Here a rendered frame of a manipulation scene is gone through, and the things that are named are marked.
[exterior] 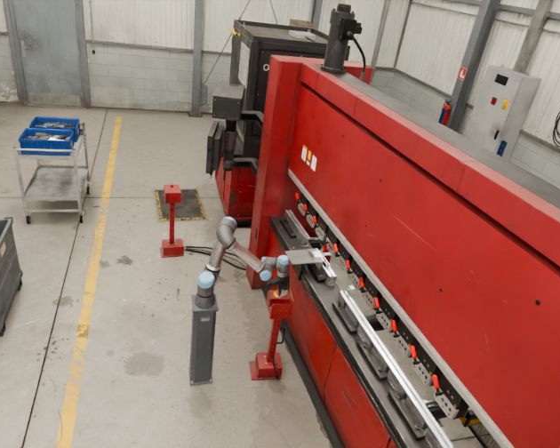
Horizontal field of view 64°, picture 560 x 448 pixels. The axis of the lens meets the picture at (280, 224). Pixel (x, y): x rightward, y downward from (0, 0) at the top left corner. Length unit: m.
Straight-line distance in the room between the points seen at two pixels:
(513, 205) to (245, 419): 2.50
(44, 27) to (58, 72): 0.80
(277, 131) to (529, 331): 2.63
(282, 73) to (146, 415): 2.81
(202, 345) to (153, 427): 0.65
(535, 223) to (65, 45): 8.97
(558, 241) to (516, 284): 0.27
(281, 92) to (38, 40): 6.74
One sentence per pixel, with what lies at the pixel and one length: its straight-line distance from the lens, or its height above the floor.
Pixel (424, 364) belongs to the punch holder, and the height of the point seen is 1.25.
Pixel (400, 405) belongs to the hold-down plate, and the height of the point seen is 0.91.
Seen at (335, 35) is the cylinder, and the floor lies 2.56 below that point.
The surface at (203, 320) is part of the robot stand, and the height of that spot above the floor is 0.67.
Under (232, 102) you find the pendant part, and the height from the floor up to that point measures 1.91.
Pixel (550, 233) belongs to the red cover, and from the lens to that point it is 1.86.
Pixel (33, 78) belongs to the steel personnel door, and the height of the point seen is 0.51.
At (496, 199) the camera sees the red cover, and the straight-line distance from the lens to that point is 2.02.
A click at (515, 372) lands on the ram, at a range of 2.11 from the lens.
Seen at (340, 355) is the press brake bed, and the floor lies 0.75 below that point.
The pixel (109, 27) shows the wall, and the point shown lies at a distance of 9.72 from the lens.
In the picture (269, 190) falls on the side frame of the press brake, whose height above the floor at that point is 1.15.
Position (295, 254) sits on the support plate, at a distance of 3.54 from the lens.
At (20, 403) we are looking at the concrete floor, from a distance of 3.93.
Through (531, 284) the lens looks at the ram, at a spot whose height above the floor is 2.02.
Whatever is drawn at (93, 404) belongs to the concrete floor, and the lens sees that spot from 3.80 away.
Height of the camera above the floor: 2.94
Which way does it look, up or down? 30 degrees down
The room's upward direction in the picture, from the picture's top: 9 degrees clockwise
